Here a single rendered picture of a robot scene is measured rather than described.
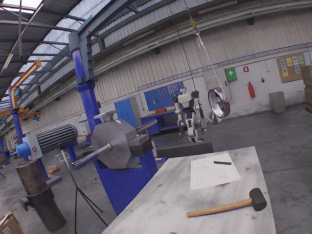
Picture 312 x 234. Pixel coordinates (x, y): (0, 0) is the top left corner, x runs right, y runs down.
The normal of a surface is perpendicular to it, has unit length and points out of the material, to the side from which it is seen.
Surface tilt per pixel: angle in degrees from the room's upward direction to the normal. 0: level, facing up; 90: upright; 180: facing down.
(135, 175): 90
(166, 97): 90
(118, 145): 90
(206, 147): 90
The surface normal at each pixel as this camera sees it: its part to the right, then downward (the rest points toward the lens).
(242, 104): -0.43, 0.21
